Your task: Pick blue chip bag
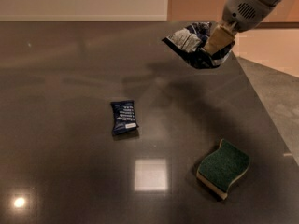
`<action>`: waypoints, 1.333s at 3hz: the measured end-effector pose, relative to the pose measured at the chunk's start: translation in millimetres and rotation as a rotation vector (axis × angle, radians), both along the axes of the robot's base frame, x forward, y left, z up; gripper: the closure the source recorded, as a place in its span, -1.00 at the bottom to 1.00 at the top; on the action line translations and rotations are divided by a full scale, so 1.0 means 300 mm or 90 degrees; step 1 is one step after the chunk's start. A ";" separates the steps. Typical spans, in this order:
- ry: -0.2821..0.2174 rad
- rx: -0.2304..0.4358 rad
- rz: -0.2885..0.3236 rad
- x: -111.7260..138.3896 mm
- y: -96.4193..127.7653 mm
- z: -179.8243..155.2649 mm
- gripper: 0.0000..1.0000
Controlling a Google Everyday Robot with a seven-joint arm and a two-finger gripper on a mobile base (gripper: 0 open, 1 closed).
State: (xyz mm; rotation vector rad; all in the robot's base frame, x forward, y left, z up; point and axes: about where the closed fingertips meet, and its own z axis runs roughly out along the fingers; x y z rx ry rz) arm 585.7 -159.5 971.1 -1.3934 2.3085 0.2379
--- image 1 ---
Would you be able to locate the grey robot gripper body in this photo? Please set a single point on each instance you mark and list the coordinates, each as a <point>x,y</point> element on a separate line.
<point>246,12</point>

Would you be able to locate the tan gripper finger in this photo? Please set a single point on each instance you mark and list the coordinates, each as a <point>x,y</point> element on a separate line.
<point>222,35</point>

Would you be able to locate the blue white chip bag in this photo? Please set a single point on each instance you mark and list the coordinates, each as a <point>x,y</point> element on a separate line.
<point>188,43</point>

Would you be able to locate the small dark blue snack packet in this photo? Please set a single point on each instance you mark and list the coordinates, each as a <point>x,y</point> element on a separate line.
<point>124,117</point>

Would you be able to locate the green yellow scrub sponge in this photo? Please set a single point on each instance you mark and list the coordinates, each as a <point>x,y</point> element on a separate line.
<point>220,169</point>

